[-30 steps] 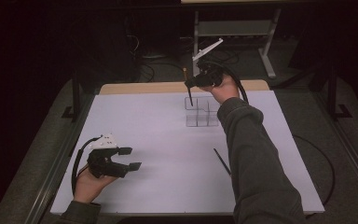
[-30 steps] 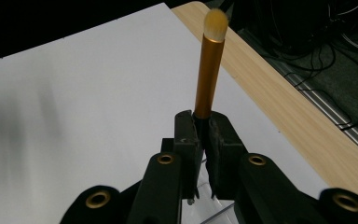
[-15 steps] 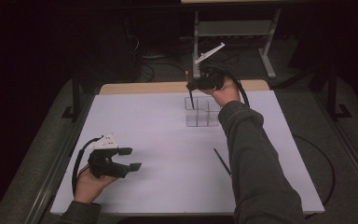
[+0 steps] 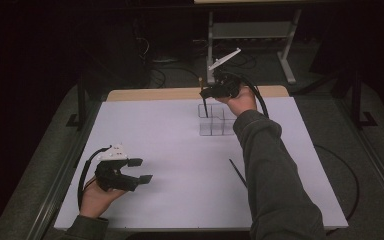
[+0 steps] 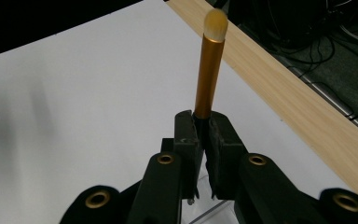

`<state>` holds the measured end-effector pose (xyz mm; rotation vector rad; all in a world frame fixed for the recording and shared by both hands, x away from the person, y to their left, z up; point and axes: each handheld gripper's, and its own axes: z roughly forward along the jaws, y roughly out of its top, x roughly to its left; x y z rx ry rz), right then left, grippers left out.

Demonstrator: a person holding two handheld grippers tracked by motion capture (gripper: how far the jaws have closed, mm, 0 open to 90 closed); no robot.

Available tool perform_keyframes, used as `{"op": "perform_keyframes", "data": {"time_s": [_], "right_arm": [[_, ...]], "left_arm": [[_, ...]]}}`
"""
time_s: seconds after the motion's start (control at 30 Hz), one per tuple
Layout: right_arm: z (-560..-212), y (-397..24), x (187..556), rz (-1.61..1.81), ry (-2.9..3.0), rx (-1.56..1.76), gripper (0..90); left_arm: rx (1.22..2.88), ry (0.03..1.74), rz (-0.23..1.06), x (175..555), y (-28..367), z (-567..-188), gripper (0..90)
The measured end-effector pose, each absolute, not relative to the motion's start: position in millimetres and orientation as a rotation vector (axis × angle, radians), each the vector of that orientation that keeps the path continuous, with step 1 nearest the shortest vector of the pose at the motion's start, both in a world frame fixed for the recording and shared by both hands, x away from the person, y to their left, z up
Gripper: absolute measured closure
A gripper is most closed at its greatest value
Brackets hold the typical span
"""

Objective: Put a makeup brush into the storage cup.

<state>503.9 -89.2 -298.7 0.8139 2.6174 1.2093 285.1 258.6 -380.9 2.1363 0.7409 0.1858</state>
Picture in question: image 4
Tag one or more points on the person's right hand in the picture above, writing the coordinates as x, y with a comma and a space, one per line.
243, 101

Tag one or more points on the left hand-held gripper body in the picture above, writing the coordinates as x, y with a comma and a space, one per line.
113, 176

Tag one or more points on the white table mat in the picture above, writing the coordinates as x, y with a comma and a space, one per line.
166, 150

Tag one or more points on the person's left hand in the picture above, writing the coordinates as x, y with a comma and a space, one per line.
95, 201

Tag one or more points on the aluminium rail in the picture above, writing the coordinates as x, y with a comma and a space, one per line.
51, 200
383, 170

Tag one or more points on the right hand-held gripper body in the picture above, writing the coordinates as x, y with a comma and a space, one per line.
226, 85

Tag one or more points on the white metal stand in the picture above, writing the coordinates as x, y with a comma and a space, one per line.
251, 30

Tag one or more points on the clear acrylic organizer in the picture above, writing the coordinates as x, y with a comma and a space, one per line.
213, 128

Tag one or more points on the black post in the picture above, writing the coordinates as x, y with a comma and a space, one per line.
356, 100
81, 100

